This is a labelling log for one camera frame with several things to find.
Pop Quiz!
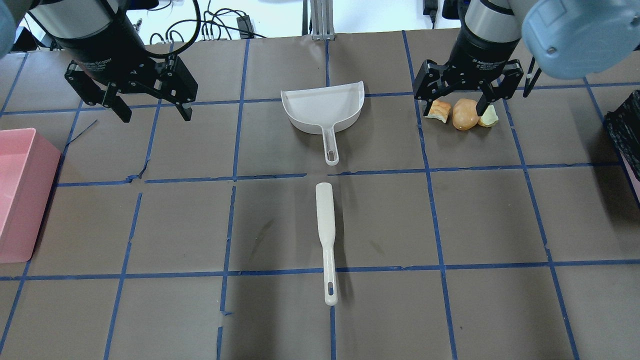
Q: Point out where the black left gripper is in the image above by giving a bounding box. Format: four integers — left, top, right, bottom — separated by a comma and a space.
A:
64, 22, 198, 123

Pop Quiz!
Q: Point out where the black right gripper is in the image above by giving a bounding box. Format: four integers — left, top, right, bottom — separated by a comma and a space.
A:
413, 26, 524, 117

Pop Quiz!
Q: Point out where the white plastic dustpan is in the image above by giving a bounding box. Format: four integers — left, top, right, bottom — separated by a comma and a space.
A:
279, 80, 365, 166

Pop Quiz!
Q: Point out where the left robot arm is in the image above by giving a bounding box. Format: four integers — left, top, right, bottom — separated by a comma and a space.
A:
0, 0, 202, 123

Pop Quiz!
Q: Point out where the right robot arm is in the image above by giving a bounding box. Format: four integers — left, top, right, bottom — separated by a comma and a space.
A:
413, 0, 640, 116

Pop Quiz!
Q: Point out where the pink plastic bin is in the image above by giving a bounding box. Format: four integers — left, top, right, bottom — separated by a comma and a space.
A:
0, 128, 62, 264

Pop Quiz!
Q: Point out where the round brown bread roll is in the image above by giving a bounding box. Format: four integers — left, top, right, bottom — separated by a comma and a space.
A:
452, 98, 480, 132

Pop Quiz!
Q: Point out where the orange crusty bread piece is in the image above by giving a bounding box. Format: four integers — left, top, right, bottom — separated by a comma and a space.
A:
425, 99, 452, 125

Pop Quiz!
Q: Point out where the pale green bread piece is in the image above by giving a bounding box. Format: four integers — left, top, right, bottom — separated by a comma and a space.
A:
477, 105, 499, 128

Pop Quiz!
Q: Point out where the white hand brush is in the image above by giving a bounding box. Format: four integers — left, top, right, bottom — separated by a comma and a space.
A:
315, 182, 338, 306

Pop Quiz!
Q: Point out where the aluminium frame post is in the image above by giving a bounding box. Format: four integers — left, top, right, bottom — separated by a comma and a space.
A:
310, 0, 336, 41

